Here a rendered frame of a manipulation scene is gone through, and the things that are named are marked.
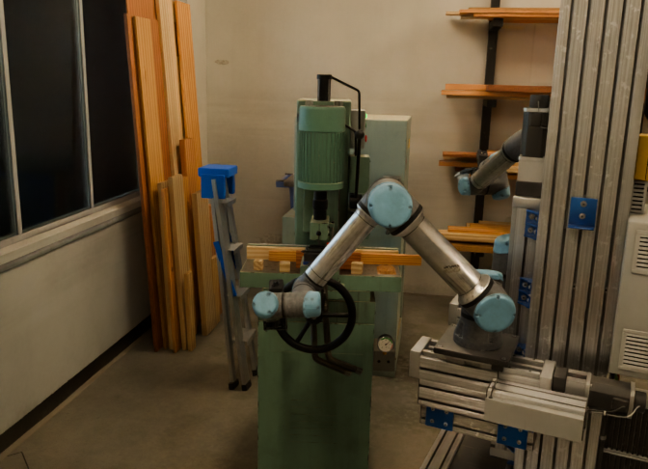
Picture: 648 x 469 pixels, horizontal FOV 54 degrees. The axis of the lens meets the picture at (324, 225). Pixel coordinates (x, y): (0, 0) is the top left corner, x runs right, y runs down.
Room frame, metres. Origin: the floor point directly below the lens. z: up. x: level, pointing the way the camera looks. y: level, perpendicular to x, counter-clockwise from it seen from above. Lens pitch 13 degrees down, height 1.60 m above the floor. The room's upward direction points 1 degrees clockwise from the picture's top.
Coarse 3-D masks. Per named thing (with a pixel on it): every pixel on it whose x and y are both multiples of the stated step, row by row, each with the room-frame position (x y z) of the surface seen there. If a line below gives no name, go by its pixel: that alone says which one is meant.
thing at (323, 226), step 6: (312, 216) 2.48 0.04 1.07; (312, 222) 2.38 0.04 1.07; (318, 222) 2.38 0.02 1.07; (324, 222) 2.38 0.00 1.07; (312, 228) 2.38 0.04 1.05; (318, 228) 2.38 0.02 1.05; (324, 228) 2.38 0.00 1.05; (312, 234) 2.38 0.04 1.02; (324, 234) 2.38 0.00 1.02; (318, 240) 2.42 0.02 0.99
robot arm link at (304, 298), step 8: (296, 288) 1.81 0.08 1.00; (304, 288) 1.80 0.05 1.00; (288, 296) 1.74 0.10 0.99; (296, 296) 1.74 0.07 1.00; (304, 296) 1.73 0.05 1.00; (312, 296) 1.73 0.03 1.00; (320, 296) 1.78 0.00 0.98; (288, 304) 1.72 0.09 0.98; (296, 304) 1.72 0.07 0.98; (304, 304) 1.72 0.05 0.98; (312, 304) 1.72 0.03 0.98; (320, 304) 1.76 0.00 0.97; (288, 312) 1.72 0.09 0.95; (296, 312) 1.72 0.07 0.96; (304, 312) 1.72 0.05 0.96; (312, 312) 1.72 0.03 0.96; (320, 312) 1.74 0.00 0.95
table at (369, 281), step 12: (252, 264) 2.36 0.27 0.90; (264, 264) 2.37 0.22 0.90; (276, 264) 2.37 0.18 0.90; (372, 264) 2.40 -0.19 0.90; (240, 276) 2.27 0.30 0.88; (252, 276) 2.27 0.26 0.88; (264, 276) 2.27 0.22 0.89; (276, 276) 2.27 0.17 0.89; (288, 276) 2.26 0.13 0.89; (348, 276) 2.26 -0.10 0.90; (360, 276) 2.26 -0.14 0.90; (372, 276) 2.26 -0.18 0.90; (384, 276) 2.26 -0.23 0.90; (396, 276) 2.26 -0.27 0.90; (348, 288) 2.26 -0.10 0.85; (360, 288) 2.26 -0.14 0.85; (372, 288) 2.26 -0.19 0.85; (384, 288) 2.25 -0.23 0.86; (396, 288) 2.25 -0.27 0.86
